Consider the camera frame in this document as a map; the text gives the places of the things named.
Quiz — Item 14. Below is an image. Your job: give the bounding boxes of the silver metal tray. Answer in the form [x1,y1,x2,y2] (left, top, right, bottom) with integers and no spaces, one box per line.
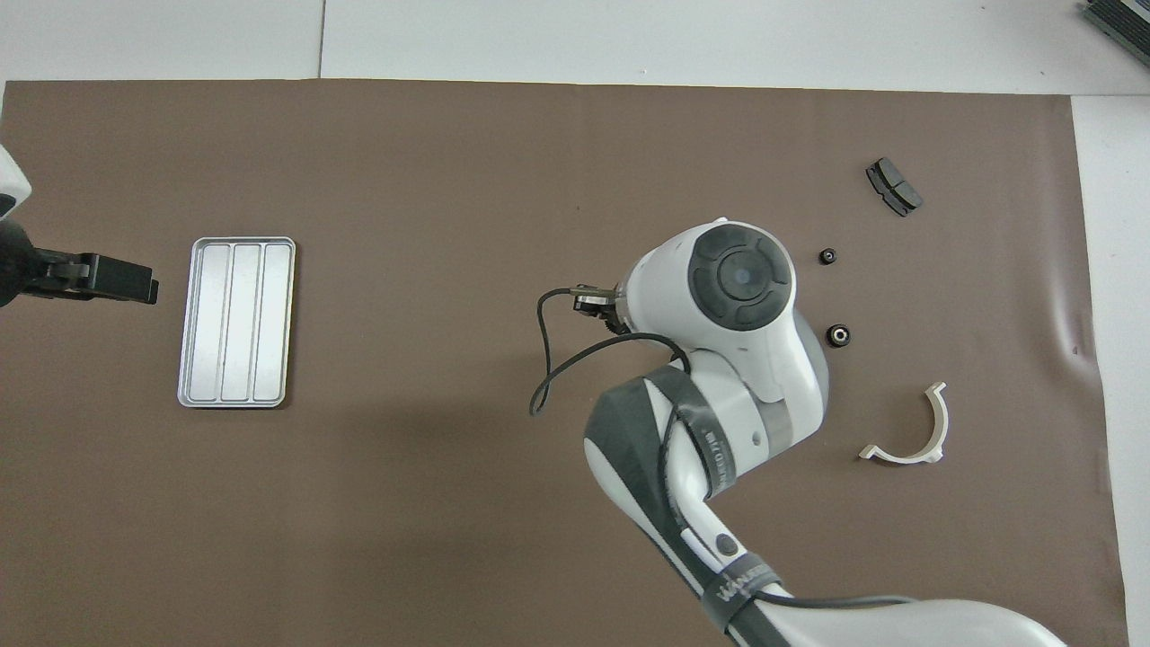
[177,236,297,410]

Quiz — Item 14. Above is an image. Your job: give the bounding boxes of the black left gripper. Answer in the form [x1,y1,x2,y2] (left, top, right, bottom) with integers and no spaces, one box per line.
[0,220,160,308]

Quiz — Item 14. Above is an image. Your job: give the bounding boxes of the dark stacked trays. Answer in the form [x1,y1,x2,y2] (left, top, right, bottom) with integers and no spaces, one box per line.
[1081,0,1150,68]

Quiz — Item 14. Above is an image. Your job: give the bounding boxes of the white half-ring bracket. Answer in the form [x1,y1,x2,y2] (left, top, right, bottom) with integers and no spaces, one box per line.
[858,381,950,466]

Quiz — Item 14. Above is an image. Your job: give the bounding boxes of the wide dark grey brake pad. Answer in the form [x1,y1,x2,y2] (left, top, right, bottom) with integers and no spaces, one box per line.
[865,157,924,217]

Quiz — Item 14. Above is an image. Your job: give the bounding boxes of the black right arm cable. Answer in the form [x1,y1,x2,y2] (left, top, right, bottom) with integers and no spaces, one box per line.
[530,288,917,621]

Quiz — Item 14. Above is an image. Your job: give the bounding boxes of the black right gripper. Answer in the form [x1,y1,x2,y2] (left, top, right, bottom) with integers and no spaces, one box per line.
[573,286,630,335]

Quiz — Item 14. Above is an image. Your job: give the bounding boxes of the brown table mat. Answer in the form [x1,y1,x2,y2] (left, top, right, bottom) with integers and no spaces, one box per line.
[0,79,1131,647]

